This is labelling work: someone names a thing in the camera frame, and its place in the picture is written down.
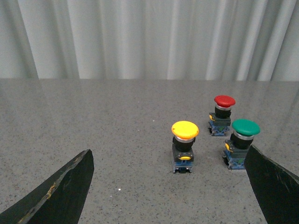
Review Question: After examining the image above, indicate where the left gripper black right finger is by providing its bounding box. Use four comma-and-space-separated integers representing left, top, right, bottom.
245, 145, 299, 224

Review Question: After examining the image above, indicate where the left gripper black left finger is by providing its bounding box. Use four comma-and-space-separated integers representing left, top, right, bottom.
0, 149, 94, 224

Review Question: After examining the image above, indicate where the yellow mushroom push button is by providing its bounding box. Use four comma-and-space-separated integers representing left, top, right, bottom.
171, 120, 199, 173

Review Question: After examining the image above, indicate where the green mushroom push button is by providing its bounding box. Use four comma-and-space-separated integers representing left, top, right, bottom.
223, 119, 260, 170

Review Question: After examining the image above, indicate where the red mushroom push button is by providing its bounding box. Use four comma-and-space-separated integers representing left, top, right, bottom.
209, 95, 236, 136

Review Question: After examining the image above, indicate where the white pleated curtain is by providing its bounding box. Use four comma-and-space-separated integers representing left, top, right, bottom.
0, 0, 299, 81

